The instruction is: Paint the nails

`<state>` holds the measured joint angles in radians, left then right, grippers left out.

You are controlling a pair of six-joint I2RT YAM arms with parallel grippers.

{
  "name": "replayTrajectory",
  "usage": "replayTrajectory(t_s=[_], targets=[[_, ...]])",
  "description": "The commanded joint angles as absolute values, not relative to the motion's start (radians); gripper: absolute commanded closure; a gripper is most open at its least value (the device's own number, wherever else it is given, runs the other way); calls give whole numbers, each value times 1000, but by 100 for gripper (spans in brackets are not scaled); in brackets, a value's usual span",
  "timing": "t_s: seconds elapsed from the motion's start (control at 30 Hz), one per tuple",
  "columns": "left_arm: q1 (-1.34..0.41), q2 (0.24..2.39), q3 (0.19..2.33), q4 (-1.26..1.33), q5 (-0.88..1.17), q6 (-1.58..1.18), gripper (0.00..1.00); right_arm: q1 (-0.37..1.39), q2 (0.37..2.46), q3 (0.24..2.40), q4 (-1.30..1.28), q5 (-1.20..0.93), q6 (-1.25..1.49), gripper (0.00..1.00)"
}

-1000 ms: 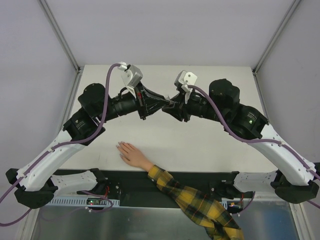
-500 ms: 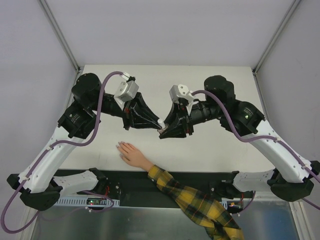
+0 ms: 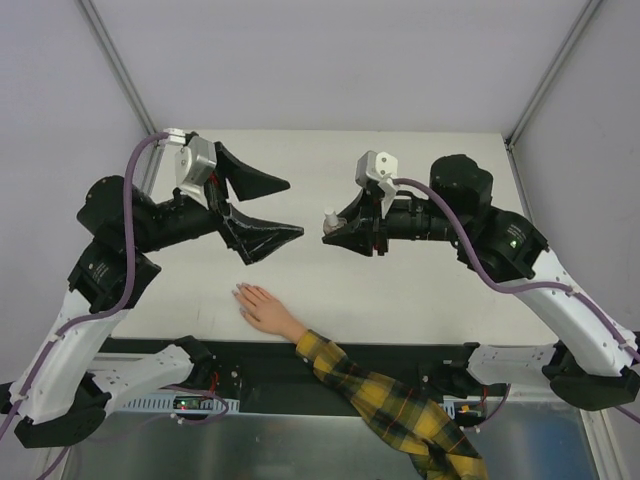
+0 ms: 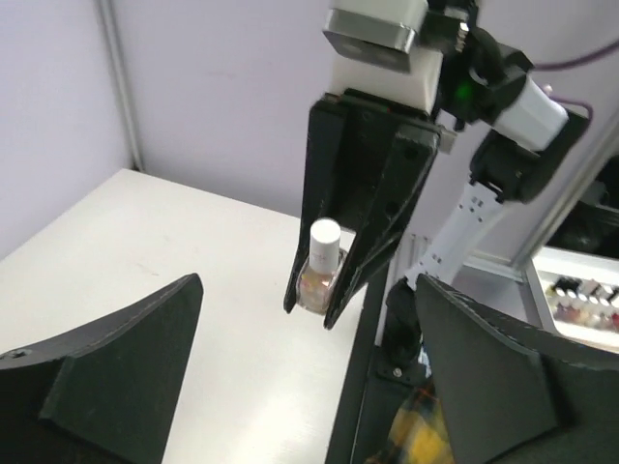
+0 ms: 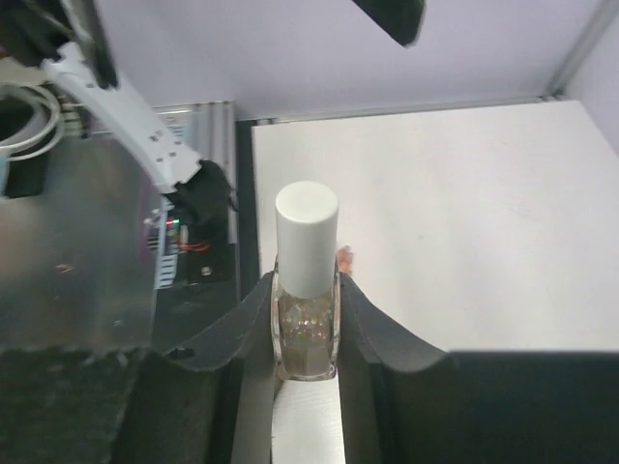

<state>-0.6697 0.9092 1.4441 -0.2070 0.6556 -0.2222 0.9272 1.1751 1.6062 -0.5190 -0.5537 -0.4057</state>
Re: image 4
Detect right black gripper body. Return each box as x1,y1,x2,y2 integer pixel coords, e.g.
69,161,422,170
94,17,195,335
323,90,439,232

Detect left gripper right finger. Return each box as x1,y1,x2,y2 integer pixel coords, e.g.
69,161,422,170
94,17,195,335
416,275,618,463

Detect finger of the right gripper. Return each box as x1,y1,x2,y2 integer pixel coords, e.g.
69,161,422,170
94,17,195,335
283,99,346,313
324,128,440,330

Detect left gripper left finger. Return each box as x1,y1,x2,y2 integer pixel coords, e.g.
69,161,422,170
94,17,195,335
1,274,204,463

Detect glitter nail polish bottle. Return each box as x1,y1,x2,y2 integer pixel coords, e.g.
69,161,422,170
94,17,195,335
296,248,347,316

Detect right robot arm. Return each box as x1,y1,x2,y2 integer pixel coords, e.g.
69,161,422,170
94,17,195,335
283,1,590,367

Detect white tray of polish bottles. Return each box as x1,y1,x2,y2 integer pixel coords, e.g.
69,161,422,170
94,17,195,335
526,247,618,352

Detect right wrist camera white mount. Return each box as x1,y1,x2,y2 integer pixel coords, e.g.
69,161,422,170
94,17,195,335
323,0,443,114

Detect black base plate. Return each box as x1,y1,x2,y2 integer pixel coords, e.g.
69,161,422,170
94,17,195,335
325,234,428,464

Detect right aluminium frame post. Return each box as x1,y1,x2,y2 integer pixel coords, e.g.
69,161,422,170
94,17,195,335
463,72,619,286

